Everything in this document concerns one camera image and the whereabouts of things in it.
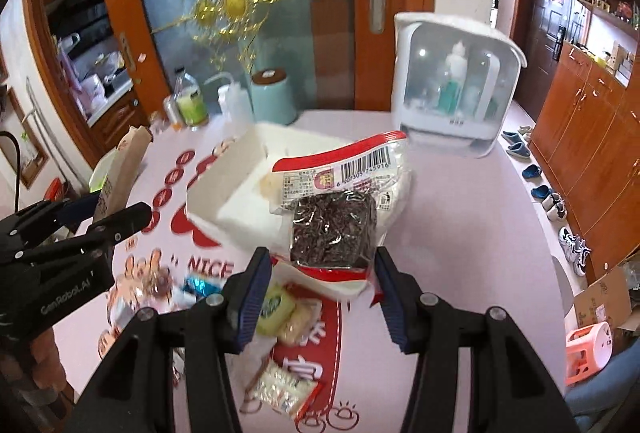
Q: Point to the white plastic storage box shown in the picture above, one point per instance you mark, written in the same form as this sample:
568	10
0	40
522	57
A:
235	213

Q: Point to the clear glass jar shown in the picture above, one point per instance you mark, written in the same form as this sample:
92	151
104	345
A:
171	110

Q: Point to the row of shoes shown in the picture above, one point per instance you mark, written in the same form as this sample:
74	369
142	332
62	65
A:
552	205

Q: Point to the orange plastic stool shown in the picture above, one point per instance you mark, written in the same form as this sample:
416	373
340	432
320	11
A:
590	353

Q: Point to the green tissue pack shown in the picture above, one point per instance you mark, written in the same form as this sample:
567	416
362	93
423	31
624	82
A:
100	175

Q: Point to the wooden shelf cabinet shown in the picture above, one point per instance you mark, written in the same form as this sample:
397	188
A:
75	38

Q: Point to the cardboard box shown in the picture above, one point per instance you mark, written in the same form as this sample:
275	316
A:
600	300

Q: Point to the white squeeze bottle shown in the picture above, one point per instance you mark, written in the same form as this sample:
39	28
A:
235	105

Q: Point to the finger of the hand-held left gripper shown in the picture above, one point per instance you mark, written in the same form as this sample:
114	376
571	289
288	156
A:
117	225
75	210

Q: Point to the pale green snack packet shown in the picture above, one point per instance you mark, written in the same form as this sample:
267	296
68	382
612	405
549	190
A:
275	308

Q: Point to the clear packet of pale pieces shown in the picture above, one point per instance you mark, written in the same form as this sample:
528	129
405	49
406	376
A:
302	320

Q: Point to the wooden wall shelf with items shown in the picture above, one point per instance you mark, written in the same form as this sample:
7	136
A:
605	3

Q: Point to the brown paper bag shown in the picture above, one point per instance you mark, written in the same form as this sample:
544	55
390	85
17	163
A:
122	173

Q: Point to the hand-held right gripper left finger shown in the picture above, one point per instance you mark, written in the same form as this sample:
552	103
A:
252	300

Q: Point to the assorted snack packets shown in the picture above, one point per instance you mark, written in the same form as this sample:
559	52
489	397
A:
325	223

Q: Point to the blue foil snack packet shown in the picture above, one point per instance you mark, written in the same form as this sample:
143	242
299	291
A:
200	285

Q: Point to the mint green canister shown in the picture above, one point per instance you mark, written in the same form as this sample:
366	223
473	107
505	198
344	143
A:
272	98

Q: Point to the clear bottle with green label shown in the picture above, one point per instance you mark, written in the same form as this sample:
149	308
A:
190	105

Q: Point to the wooden frosted glass door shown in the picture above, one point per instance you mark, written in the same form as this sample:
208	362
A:
320	38

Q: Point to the gold door ornament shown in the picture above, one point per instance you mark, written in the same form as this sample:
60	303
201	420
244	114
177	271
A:
232	5

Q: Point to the dark entrance door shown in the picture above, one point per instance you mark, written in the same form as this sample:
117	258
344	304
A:
542	38

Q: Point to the wooden floor cabinet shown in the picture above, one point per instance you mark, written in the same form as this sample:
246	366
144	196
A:
590	138

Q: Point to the white microwave oven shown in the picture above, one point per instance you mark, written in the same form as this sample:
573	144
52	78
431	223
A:
450	83

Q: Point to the red-edged packet of white pieces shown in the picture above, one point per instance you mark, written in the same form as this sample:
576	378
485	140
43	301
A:
280	388

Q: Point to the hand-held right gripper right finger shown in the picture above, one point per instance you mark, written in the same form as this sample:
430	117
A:
392	305

